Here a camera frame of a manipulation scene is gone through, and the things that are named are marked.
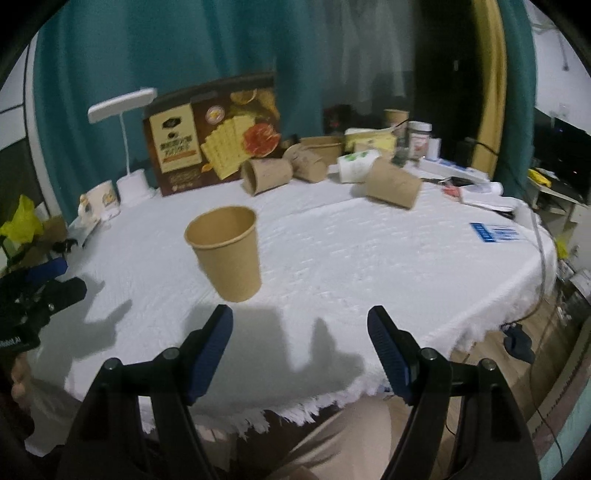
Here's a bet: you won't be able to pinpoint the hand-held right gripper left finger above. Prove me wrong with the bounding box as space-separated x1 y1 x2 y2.
55 305 234 480

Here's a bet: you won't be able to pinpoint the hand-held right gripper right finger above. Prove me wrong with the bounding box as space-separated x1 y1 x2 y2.
367 305 543 480

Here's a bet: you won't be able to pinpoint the white sheer curtain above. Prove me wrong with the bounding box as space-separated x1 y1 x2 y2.
318 0 416 109

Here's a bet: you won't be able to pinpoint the blue card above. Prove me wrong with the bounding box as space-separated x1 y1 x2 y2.
469 222 525 243

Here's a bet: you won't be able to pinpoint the yellow box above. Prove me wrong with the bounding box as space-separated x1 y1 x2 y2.
344 127 398 153

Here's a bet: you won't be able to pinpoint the brown paper bowl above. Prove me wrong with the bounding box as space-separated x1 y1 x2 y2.
299 136 345 167

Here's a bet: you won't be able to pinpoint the person's leg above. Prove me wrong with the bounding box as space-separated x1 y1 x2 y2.
238 396 465 480

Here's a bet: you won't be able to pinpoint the white ceramic mug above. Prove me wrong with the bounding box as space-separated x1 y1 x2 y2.
78 180 122 221

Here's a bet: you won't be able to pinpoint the yellow plastic bag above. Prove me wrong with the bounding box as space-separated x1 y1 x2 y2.
0 194 44 245

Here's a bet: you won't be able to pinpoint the teal curtain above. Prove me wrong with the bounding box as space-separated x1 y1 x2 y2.
28 0 324 222

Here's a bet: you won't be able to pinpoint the yellow curved frame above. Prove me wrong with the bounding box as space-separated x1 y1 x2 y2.
471 0 509 174

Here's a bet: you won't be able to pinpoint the white green-print paper roll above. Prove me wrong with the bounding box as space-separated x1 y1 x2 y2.
336 148 382 184

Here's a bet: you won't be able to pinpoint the person's left hand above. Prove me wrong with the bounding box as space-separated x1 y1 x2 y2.
9 353 37 409

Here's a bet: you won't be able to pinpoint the brown paper cup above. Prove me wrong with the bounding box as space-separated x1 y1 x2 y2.
184 206 263 303
283 143 329 184
383 109 410 139
364 158 423 210
240 158 294 196

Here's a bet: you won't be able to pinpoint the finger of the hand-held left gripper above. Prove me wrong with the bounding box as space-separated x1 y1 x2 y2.
25 257 69 284
34 277 88 320

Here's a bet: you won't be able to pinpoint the brown cracker box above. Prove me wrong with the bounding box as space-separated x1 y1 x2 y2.
143 71 282 198

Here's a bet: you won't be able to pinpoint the white-lidded jar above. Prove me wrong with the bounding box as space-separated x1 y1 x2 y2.
406 121 433 160

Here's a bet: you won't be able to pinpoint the white desk lamp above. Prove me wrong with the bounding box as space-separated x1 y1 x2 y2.
88 88 157 202

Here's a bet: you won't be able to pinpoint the dark blue cloth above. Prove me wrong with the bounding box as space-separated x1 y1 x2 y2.
501 323 537 363

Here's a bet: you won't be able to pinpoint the grey cable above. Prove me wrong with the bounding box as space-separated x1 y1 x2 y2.
502 203 557 333

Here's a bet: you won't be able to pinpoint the white paper sheets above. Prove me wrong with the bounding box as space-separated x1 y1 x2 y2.
442 181 520 212

